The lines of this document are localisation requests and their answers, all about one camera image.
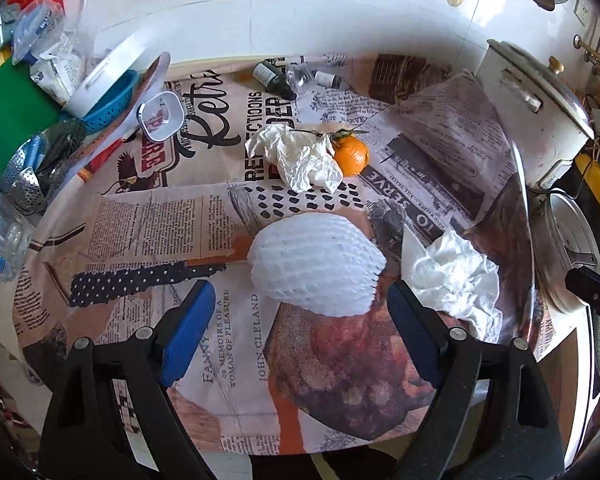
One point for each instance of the clear zip bag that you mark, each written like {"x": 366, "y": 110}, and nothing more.
{"x": 37, "y": 25}

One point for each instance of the dark green bottle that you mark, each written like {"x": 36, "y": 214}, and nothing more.
{"x": 272, "y": 77}

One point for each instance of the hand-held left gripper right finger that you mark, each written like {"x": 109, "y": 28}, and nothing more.
{"x": 409, "y": 329}

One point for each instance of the steel pot lid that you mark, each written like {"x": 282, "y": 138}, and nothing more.
{"x": 567, "y": 250}

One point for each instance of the white foam fruit net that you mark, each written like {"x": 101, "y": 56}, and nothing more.
{"x": 315, "y": 265}

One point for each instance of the white tissue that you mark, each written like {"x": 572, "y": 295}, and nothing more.
{"x": 450, "y": 280}
{"x": 300, "y": 160}

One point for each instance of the white rice cooker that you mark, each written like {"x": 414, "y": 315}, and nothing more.
{"x": 535, "y": 120}

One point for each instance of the clear plastic container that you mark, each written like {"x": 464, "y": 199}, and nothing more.
{"x": 2, "y": 235}

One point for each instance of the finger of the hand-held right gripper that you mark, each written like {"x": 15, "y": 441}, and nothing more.
{"x": 592, "y": 290}

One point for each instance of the brass wall hook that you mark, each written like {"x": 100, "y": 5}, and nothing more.
{"x": 592, "y": 52}

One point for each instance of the white printed plastic bag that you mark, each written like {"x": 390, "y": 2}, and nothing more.
{"x": 60, "y": 72}

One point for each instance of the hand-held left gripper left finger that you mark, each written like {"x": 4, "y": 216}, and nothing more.
{"x": 191, "y": 329}

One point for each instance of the small white square dish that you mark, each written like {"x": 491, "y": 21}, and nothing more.
{"x": 161, "y": 116}

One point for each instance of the small white labelled bottle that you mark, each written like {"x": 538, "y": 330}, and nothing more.
{"x": 328, "y": 79}

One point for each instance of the white round lid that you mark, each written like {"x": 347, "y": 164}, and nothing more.
{"x": 105, "y": 72}

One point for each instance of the white wall socket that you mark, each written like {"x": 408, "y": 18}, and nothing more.
{"x": 583, "y": 11}

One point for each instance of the blue plastic colander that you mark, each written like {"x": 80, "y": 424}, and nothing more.
{"x": 111, "y": 106}

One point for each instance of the steel steamer basket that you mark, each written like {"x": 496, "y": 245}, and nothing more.
{"x": 27, "y": 180}

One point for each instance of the newspaper print tablecloth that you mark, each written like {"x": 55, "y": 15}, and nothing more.
{"x": 145, "y": 225}

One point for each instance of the green board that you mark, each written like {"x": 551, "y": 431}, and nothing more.
{"x": 15, "y": 110}

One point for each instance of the orange tangerine with stem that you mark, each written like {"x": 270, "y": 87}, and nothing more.
{"x": 351, "y": 156}

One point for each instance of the clear glass bottle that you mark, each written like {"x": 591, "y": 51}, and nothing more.
{"x": 300, "y": 79}

